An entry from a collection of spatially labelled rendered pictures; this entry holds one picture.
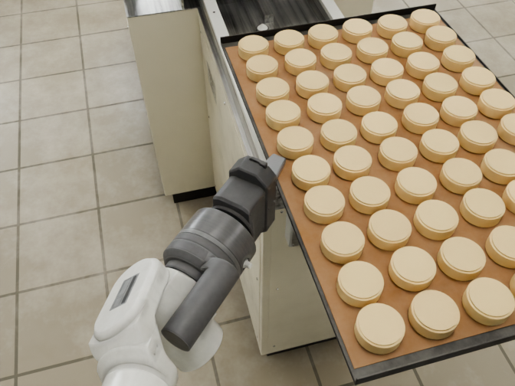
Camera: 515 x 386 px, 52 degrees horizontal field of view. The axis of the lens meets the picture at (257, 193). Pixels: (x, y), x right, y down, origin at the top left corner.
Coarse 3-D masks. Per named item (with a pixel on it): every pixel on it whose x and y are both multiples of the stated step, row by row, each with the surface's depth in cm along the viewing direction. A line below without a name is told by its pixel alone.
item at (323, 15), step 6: (312, 0) 141; (318, 0) 136; (324, 0) 134; (330, 0) 134; (312, 6) 142; (318, 6) 137; (324, 6) 132; (330, 6) 132; (336, 6) 132; (318, 12) 138; (324, 12) 134; (330, 12) 130; (336, 12) 130; (318, 18) 139; (324, 18) 134; (330, 18) 130; (336, 18) 128
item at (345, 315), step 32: (416, 32) 91; (320, 64) 85; (480, 64) 85; (320, 128) 76; (448, 128) 76; (288, 160) 72; (416, 160) 72; (480, 160) 72; (288, 192) 68; (448, 192) 68; (320, 224) 65; (512, 224) 65; (320, 256) 62; (384, 256) 62; (384, 288) 59; (448, 288) 59; (352, 320) 56; (512, 320) 56; (352, 352) 54
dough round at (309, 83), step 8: (304, 72) 81; (312, 72) 81; (320, 72) 81; (296, 80) 80; (304, 80) 79; (312, 80) 79; (320, 80) 79; (328, 80) 80; (296, 88) 80; (304, 88) 79; (312, 88) 78; (320, 88) 78; (304, 96) 79
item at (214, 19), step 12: (204, 0) 134; (204, 12) 138; (216, 12) 130; (216, 24) 127; (216, 36) 124; (216, 48) 129; (228, 72) 116; (228, 84) 121; (240, 96) 110; (240, 108) 111; (252, 132) 103; (252, 144) 105; (264, 156) 99; (276, 192) 93; (276, 204) 97
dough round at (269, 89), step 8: (264, 80) 79; (272, 80) 79; (280, 80) 79; (256, 88) 79; (264, 88) 78; (272, 88) 78; (280, 88) 78; (288, 88) 79; (256, 96) 80; (264, 96) 77; (272, 96) 77; (280, 96) 77; (288, 96) 79; (264, 104) 78
